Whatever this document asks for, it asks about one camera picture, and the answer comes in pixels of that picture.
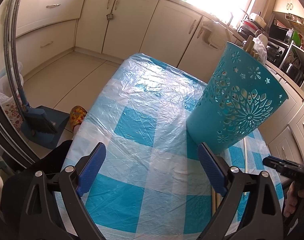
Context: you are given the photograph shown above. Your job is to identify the wooden chopstick on table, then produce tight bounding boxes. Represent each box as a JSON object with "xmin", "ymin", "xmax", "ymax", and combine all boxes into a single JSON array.
[{"xmin": 211, "ymin": 187, "xmax": 221, "ymax": 216}]

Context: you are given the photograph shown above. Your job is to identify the person right hand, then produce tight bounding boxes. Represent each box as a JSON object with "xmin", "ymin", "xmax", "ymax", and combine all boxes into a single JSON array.
[{"xmin": 283, "ymin": 182, "xmax": 304, "ymax": 218}]

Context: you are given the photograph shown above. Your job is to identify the yellow patterned slipper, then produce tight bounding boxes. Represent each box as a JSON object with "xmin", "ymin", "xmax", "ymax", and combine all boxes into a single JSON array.
[{"xmin": 69, "ymin": 106, "xmax": 87, "ymax": 132}]

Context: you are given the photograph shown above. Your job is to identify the cream lower kitchen cabinets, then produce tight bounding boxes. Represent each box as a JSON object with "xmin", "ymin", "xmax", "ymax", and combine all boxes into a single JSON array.
[{"xmin": 0, "ymin": 0, "xmax": 304, "ymax": 165}]

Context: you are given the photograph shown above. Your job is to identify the white floral plastic bag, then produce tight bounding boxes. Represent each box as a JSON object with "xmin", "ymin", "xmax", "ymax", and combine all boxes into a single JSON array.
[{"xmin": 0, "ymin": 68, "xmax": 23, "ymax": 132}]

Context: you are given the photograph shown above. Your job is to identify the white chopstick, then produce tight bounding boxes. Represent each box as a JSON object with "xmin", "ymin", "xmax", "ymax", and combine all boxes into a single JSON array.
[{"xmin": 243, "ymin": 137, "xmax": 248, "ymax": 173}]

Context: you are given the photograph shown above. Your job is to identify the black microwave oven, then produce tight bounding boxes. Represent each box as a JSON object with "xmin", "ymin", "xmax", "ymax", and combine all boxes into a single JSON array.
[{"xmin": 268, "ymin": 23, "xmax": 294, "ymax": 56}]

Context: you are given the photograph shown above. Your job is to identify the blue white checkered tablecloth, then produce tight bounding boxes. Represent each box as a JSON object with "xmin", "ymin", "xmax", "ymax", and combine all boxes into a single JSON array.
[{"xmin": 54, "ymin": 52, "xmax": 285, "ymax": 240}]

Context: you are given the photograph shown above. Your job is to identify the teal perforated plastic basket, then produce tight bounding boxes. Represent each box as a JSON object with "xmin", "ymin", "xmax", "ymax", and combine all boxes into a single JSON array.
[{"xmin": 186, "ymin": 42, "xmax": 288, "ymax": 154}]

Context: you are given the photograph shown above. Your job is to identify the plastic bag on shelf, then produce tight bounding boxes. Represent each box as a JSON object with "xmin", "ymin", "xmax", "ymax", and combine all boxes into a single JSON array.
[{"xmin": 253, "ymin": 34, "xmax": 268, "ymax": 65}]

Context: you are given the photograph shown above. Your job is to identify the blue dustpan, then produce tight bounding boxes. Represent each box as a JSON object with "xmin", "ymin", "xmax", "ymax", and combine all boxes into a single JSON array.
[{"xmin": 20, "ymin": 106, "xmax": 70, "ymax": 150}]

